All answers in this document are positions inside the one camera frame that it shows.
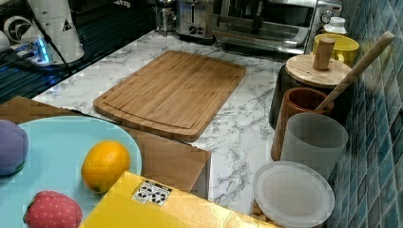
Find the purple plush fruit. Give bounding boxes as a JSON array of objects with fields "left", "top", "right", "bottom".
[{"left": 0, "top": 120, "right": 29, "bottom": 176}]

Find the silver toaster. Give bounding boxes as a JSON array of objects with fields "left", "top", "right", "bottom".
[{"left": 176, "top": 0, "right": 216, "bottom": 45}]

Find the white round device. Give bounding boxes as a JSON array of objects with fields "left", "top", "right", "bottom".
[{"left": 4, "top": 16, "right": 31, "bottom": 43}]

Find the frosted plastic cup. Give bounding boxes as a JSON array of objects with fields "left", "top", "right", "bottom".
[{"left": 280, "top": 112, "right": 348, "bottom": 180}]

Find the brown wooden cup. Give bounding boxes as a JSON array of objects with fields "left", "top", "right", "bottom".
[{"left": 271, "top": 87, "right": 334, "bottom": 161}]

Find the yellow cardboard box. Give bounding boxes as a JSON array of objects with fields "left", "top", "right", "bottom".
[{"left": 79, "top": 172, "right": 277, "bottom": 228}]

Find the bamboo cutting board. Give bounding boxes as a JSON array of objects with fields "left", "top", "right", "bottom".
[{"left": 93, "top": 50, "right": 245, "bottom": 142}]

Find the jar with white lid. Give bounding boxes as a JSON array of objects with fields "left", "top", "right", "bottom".
[{"left": 253, "top": 161, "right": 335, "bottom": 228}]

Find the black canister with wooden lid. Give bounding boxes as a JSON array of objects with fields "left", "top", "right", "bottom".
[{"left": 269, "top": 38, "right": 351, "bottom": 128}]

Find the yellow mug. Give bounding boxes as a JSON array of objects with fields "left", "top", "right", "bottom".
[{"left": 313, "top": 33, "right": 359, "bottom": 67}]

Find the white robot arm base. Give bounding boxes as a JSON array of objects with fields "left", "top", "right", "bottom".
[{"left": 28, "top": 0, "right": 85, "bottom": 66}]

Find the wooden stick utensil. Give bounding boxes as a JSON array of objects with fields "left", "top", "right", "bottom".
[{"left": 317, "top": 31, "right": 395, "bottom": 110}]

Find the orange fruit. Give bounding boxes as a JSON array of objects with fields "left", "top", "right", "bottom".
[{"left": 81, "top": 141, "right": 131, "bottom": 194}]

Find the glass french press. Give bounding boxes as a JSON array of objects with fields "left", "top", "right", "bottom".
[{"left": 154, "top": 0, "right": 177, "bottom": 36}]

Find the red plush strawberry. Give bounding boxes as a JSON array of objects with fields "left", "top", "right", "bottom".
[{"left": 23, "top": 190, "right": 83, "bottom": 228}]

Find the white lidded bottle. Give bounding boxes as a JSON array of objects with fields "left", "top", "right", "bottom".
[{"left": 323, "top": 17, "right": 347, "bottom": 35}]

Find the silver toaster oven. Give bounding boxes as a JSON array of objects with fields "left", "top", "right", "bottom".
[{"left": 212, "top": 0, "right": 342, "bottom": 54}]

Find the glass oven door with handle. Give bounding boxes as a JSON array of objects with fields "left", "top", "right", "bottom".
[{"left": 211, "top": 14, "right": 310, "bottom": 54}]

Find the black cable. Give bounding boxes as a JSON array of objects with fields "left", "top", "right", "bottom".
[{"left": 18, "top": 0, "right": 71, "bottom": 74}]

